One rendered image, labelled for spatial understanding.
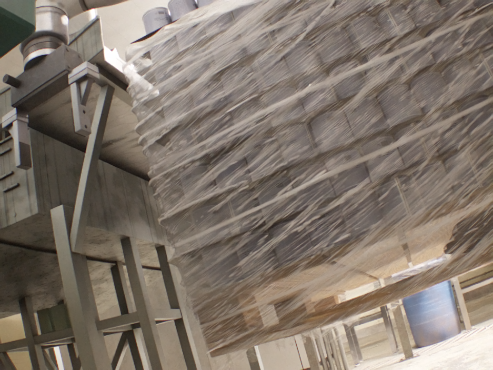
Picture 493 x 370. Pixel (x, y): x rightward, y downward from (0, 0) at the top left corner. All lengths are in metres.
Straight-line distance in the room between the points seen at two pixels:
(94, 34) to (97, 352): 0.69
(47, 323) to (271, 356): 2.27
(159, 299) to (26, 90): 3.33
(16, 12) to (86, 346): 0.78
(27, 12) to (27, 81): 0.32
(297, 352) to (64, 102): 2.77
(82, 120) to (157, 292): 3.37
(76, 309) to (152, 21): 0.66
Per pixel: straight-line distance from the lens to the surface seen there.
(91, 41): 1.18
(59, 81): 0.82
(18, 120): 0.86
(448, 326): 4.02
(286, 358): 3.72
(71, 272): 1.15
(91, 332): 1.14
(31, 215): 1.24
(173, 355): 4.03
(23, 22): 0.54
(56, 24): 0.88
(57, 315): 1.72
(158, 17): 1.21
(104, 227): 1.46
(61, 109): 1.33
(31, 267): 1.60
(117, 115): 1.41
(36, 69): 0.85
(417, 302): 4.00
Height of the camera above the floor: 0.42
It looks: 17 degrees up
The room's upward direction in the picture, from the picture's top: 16 degrees counter-clockwise
